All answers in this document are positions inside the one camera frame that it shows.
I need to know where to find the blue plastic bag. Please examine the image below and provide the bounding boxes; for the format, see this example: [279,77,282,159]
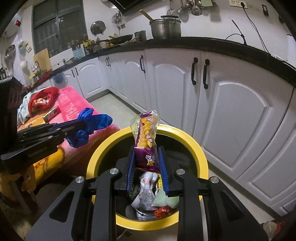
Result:
[66,108,113,148]

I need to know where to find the white printed plastic bag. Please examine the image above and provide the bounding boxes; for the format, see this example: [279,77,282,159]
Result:
[131,172,158,211]

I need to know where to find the purple chip bag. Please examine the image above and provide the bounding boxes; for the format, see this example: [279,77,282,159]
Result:
[130,110,160,173]

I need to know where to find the green mesh sponge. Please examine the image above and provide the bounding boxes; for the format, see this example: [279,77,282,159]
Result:
[152,187,179,209]

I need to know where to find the red plastic bag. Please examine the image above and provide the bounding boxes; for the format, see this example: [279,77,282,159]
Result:
[154,205,173,219]

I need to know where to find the yellow rimmed trash bin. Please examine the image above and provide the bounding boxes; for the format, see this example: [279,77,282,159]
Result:
[86,124,208,231]

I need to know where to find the dark kitchen window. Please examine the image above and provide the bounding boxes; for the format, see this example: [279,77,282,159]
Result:
[32,0,87,57]

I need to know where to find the person left hand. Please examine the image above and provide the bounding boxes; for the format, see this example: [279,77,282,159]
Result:
[0,165,36,201]

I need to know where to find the light blue cloth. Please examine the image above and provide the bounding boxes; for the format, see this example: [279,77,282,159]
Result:
[17,90,40,125]

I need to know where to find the red gum box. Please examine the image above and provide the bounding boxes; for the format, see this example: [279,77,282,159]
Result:
[42,106,61,123]

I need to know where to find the red cloth bag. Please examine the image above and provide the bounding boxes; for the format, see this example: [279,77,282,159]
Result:
[28,87,59,116]

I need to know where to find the wooden cutting board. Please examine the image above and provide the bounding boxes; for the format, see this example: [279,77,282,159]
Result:
[33,48,52,72]

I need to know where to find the blue utensil holder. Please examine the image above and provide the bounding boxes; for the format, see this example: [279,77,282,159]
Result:
[72,44,85,60]

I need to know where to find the white lower cabinets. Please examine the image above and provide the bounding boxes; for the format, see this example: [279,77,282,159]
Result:
[46,48,295,215]

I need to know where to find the black wok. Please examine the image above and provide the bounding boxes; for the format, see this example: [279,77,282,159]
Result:
[96,34,133,45]

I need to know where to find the hanging pot lid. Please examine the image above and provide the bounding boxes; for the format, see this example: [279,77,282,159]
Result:
[90,21,106,36]

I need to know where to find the white water heater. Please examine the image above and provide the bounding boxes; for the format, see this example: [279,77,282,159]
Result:
[1,13,23,49]

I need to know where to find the steel cup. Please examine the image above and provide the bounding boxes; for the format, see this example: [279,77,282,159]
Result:
[134,30,147,43]

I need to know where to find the steel stock pot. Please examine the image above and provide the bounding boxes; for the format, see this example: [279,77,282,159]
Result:
[149,16,182,40]

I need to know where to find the black range hood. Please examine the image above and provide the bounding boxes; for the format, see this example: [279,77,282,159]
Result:
[109,0,155,16]

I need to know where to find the hanging utensils rack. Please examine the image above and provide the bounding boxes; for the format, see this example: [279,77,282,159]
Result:
[166,1,216,17]

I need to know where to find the white electric kettle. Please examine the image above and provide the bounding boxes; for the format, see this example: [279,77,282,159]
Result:
[287,35,296,66]

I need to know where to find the wall power socket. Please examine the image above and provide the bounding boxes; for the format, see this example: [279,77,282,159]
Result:
[229,0,248,9]

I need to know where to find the black power cable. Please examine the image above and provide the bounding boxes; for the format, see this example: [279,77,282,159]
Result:
[225,2,271,54]

